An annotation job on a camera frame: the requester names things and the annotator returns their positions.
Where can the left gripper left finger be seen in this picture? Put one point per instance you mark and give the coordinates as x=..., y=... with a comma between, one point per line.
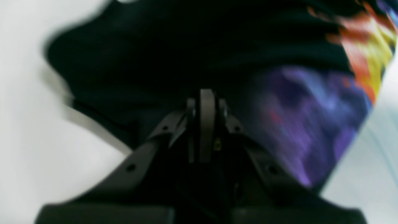
x=103, y=203

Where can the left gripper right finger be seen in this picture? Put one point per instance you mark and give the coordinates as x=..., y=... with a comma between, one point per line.
x=256, y=190

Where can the black T-shirt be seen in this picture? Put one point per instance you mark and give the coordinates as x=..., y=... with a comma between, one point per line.
x=301, y=75

